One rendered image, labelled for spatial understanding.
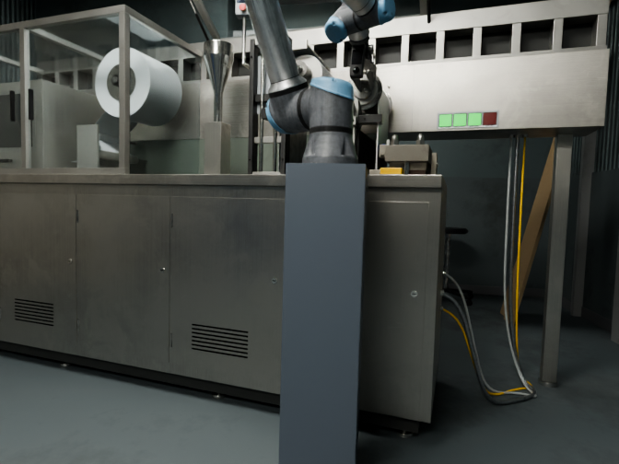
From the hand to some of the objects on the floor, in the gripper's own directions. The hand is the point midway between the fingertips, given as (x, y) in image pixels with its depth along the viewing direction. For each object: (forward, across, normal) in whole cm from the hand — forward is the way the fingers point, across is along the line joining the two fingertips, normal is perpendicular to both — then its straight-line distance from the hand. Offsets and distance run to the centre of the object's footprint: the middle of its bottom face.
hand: (366, 89), depth 158 cm
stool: (+253, -28, -50) cm, 259 cm away
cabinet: (+87, +96, +89) cm, 157 cm away
